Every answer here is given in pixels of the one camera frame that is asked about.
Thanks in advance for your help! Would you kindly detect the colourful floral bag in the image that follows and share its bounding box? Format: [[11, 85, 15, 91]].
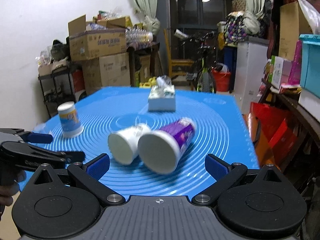
[[223, 11, 247, 46]]

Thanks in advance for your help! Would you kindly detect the white pink product box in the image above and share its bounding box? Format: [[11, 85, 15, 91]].
[[270, 56, 292, 89]]

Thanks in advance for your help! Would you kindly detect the tissue box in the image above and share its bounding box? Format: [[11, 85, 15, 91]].
[[148, 75, 176, 112]]

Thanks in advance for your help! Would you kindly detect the upper cardboard box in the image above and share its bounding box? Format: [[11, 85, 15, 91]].
[[68, 15, 126, 61]]

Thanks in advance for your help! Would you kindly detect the wooden chair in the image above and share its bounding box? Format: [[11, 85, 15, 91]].
[[163, 29, 194, 79]]

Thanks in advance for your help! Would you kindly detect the person's left hand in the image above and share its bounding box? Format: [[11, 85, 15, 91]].
[[1, 170, 27, 216]]

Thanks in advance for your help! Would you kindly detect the black metal shelf rack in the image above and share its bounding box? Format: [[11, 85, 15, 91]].
[[38, 63, 87, 118]]

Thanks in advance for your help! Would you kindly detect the pack of water bottles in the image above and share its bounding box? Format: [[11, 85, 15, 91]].
[[125, 28, 153, 43]]

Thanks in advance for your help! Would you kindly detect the lower cardboard box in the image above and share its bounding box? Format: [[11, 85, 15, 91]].
[[82, 53, 131, 95]]

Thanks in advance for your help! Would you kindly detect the bicycle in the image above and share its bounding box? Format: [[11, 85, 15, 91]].
[[174, 29, 218, 94]]

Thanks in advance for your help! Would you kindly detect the tall cardboard box right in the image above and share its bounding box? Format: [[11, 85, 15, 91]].
[[279, 1, 312, 61]]

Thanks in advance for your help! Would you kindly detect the red bucket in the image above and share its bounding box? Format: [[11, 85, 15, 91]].
[[212, 70, 231, 92]]

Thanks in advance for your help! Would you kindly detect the blue silicone mat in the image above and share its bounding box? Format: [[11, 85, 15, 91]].
[[34, 87, 259, 198]]

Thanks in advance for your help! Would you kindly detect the purple paper cup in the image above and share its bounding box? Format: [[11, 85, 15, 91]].
[[138, 117, 196, 174]]

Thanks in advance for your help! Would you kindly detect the blue white upside-down cup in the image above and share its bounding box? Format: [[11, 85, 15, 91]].
[[57, 101, 84, 138]]

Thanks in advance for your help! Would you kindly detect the red gift bag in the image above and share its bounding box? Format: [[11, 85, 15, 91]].
[[244, 102, 298, 169]]

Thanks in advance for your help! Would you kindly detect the white freezer cabinet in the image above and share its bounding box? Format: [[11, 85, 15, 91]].
[[233, 37, 269, 114]]

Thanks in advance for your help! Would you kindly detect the white paper cup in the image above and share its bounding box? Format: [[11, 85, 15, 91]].
[[107, 123, 151, 165]]

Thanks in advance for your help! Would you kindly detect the teal plastic storage bin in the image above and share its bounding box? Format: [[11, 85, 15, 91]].
[[299, 34, 320, 98]]

